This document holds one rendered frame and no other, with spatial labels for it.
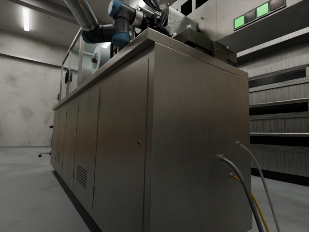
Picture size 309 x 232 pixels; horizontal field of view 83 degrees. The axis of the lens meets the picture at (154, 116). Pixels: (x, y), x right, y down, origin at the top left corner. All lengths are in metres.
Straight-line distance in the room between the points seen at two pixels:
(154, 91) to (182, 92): 0.13
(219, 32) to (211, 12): 0.18
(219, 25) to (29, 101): 7.41
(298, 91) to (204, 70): 2.13
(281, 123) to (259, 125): 0.27
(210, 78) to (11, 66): 7.87
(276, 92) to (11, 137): 7.73
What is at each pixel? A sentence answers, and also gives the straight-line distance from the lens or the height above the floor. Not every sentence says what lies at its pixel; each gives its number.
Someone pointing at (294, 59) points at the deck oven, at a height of 1.55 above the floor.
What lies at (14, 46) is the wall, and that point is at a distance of 8.54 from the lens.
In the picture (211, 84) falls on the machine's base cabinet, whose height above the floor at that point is 0.77.
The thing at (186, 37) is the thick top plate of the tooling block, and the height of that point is 0.99.
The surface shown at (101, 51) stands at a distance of 2.02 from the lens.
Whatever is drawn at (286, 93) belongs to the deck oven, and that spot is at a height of 1.13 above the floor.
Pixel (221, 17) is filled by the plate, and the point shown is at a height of 1.28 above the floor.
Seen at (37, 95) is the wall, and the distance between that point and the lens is 8.06.
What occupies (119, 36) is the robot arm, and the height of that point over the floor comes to 0.97.
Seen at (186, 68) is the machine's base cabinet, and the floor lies 0.80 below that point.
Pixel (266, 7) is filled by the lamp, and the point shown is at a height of 1.19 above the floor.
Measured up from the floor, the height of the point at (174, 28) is 1.16.
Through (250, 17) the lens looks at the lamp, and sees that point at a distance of 1.18.
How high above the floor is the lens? 0.55
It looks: 6 degrees up
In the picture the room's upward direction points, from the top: 2 degrees clockwise
